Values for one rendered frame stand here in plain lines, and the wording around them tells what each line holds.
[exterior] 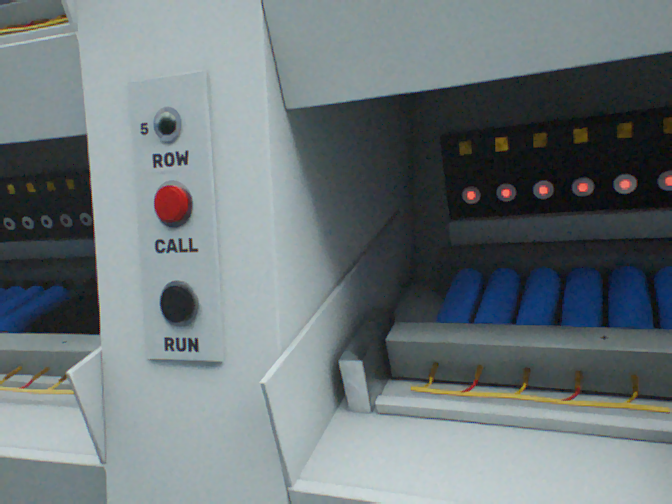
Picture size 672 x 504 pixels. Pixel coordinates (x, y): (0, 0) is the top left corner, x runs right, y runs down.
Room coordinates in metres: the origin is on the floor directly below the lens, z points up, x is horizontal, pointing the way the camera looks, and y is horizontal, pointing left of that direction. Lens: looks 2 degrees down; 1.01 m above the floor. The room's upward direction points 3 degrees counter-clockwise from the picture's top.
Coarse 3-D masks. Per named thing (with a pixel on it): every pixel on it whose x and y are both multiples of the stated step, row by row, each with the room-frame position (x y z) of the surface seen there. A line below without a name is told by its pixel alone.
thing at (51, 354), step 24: (0, 336) 0.40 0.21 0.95; (24, 336) 0.39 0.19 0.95; (48, 336) 0.38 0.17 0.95; (72, 336) 0.38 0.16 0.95; (96, 336) 0.37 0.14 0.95; (0, 360) 0.39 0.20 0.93; (24, 360) 0.38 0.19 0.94; (48, 360) 0.37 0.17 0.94; (72, 360) 0.36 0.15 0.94; (0, 384) 0.37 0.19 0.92
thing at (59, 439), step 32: (0, 256) 0.56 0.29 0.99; (32, 256) 0.54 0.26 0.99; (64, 256) 0.53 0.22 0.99; (96, 352) 0.29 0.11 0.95; (96, 384) 0.29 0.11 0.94; (0, 416) 0.35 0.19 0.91; (32, 416) 0.35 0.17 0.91; (64, 416) 0.34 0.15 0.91; (96, 416) 0.29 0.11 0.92; (0, 448) 0.32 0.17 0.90; (32, 448) 0.32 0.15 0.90; (64, 448) 0.31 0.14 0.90; (96, 448) 0.29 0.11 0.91; (0, 480) 0.33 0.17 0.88; (32, 480) 0.32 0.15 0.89; (64, 480) 0.31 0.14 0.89; (96, 480) 0.30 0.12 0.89
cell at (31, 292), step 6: (30, 288) 0.49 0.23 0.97; (36, 288) 0.49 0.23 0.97; (42, 288) 0.49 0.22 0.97; (18, 294) 0.48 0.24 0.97; (24, 294) 0.48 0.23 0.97; (30, 294) 0.48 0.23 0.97; (36, 294) 0.48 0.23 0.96; (12, 300) 0.47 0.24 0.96; (18, 300) 0.47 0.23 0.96; (24, 300) 0.47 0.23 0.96; (0, 306) 0.46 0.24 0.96; (6, 306) 0.46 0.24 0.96; (12, 306) 0.46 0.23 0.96; (0, 312) 0.46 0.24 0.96; (6, 312) 0.46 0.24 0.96
